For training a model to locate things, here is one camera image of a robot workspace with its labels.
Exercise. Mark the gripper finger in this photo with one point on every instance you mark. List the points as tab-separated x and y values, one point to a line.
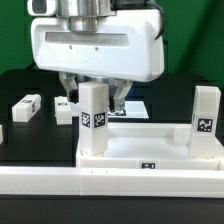
70	85
118	90

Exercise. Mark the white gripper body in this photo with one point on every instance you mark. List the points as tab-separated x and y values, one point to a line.
125	46

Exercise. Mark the white desk tabletop tray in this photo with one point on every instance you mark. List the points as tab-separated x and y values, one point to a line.
151	145

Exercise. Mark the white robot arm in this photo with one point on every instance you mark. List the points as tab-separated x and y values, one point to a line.
83	16

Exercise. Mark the white sheet with fiducial tags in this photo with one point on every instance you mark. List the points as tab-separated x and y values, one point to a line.
133	109

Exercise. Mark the white block at left edge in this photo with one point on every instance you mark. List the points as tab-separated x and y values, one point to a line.
1	134

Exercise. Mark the white front fence rail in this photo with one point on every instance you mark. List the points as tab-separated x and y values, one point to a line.
110	182

